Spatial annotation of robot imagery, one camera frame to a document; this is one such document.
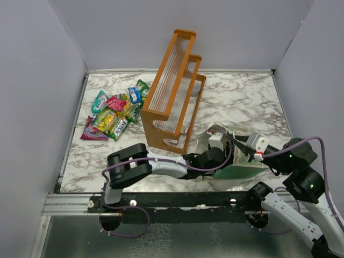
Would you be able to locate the green patterned paper bag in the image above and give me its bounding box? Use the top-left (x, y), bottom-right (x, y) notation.
top-left (195, 126), bottom-right (268, 180)

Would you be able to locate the green apple tea packet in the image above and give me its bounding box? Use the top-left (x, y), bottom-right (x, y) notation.
top-left (135, 79), bottom-right (150, 99)

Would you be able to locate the blue white snack packet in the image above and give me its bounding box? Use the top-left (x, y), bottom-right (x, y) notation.
top-left (128, 87), bottom-right (142, 104)

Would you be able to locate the yellow green striped packet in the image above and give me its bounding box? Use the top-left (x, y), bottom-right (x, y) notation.
top-left (117, 93), bottom-right (144, 123)

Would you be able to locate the green Fox's snack packet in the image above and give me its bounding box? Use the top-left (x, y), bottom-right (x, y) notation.
top-left (107, 117), bottom-right (130, 141)

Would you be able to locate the red snack packet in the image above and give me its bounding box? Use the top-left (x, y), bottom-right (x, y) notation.
top-left (105, 94), bottom-right (127, 111)

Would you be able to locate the yellow fruit snack packet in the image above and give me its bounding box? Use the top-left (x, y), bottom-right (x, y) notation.
top-left (92, 107), bottom-right (118, 133)

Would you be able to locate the teal snack packet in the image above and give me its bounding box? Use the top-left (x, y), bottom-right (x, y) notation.
top-left (91, 90), bottom-right (108, 114)

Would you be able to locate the purple berry snack packet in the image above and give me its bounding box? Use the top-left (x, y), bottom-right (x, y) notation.
top-left (80, 115), bottom-right (108, 141)

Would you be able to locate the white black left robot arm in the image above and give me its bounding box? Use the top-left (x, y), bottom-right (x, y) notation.
top-left (100, 141), bottom-right (233, 212)

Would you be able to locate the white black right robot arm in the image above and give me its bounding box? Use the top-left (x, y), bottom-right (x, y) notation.
top-left (231, 133), bottom-right (343, 257)

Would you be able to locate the red white small box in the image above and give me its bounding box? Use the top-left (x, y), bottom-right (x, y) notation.
top-left (169, 138), bottom-right (179, 145)

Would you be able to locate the orange wooden tiered rack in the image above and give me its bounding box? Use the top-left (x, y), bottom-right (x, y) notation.
top-left (140, 29), bottom-right (206, 154)

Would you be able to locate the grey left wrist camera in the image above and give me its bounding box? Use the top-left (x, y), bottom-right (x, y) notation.
top-left (207, 131), bottom-right (224, 151)

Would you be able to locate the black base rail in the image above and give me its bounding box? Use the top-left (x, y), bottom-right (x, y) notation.
top-left (87, 190), bottom-right (269, 228)

